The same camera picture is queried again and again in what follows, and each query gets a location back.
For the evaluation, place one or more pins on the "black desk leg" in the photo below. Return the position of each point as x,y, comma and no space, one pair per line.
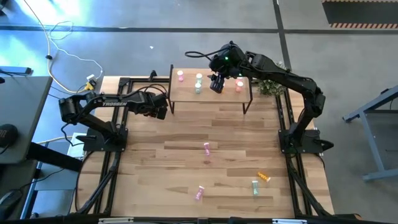
53,157

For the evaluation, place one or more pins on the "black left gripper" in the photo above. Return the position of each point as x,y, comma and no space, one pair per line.
158,107

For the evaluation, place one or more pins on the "pink medicine bottle white cap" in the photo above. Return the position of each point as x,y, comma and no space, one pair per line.
180,76
199,193
206,149

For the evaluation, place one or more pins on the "blue-grey desk frame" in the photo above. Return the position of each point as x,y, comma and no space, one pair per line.
372,141

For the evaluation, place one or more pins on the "black hazard striped mat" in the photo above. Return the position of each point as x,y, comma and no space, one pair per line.
360,12

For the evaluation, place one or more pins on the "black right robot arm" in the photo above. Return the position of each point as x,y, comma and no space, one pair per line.
280,73

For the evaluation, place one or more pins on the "green potted plant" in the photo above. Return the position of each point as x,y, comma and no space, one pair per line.
270,88

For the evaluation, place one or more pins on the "white paper sheet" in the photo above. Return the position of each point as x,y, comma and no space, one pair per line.
74,149

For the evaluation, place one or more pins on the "salmon medicine bottle white cap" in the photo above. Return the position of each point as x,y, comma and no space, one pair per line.
238,80
239,87

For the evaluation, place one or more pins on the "black computer mouse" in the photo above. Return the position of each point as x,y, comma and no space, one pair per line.
9,202

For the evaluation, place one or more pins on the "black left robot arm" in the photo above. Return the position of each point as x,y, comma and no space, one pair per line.
115,103

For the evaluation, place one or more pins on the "black round desk object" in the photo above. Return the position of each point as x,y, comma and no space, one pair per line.
7,135

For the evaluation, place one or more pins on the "yellow power plug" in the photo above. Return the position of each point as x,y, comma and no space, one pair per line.
90,82

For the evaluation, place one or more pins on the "black aluminium table frame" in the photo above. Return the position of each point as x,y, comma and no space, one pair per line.
140,80

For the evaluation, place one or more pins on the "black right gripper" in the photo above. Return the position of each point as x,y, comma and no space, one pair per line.
228,63

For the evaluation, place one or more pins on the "grey floor mat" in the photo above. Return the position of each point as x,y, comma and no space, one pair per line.
53,180

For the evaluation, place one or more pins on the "grey desk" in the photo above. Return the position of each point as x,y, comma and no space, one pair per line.
25,109

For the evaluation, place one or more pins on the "orange medicine bottle white cap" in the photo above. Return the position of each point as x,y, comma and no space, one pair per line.
263,176
223,89

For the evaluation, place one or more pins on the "wooden shelf black metal legs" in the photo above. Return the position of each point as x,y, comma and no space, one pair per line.
186,95

